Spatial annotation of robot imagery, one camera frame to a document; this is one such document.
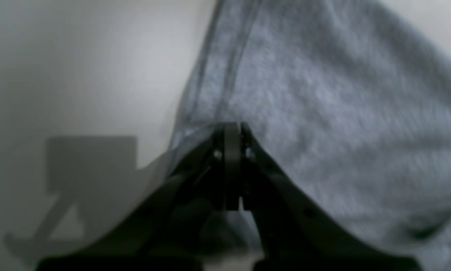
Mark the viewer-left left gripper right finger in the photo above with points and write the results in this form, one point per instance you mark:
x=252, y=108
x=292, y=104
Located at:
x=295, y=233

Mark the viewer-left left gripper left finger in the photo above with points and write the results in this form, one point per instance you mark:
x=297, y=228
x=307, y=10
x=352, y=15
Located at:
x=163, y=231

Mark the grey T-shirt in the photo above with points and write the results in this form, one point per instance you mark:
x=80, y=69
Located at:
x=352, y=103

